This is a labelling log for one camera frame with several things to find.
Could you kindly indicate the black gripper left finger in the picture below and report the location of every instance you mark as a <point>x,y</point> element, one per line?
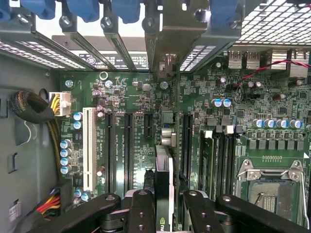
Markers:
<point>142,213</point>

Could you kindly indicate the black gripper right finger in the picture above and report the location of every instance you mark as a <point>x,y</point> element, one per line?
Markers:
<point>199,213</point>

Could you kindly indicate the black RAM slot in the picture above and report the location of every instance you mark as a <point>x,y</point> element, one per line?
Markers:
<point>220,165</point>
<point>230,165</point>

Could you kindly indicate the long black expansion slot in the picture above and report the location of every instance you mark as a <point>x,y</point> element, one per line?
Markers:
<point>187,145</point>
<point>129,155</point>
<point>109,155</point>

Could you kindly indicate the CPU socket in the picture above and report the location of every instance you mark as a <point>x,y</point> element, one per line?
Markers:
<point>269,191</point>

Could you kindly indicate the white expansion slot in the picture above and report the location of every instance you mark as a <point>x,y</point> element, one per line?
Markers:
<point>89,150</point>

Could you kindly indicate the short black expansion slot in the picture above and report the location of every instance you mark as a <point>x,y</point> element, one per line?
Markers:
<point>149,125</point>

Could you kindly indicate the green motherboard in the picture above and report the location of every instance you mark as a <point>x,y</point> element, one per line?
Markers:
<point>136,97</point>

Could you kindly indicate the open dark grey PC case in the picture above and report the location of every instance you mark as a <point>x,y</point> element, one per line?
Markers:
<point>24,150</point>

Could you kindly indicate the silver USB port block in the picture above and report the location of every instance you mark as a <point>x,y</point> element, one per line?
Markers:
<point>235,59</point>
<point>252,59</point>

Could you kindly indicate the metal slot cover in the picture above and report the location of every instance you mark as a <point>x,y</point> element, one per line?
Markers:
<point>83,47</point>
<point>119,47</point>

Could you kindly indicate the blue slot clip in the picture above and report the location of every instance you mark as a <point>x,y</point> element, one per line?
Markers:
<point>125,12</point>
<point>222,14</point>
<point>39,9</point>
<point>5,9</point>
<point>82,11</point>

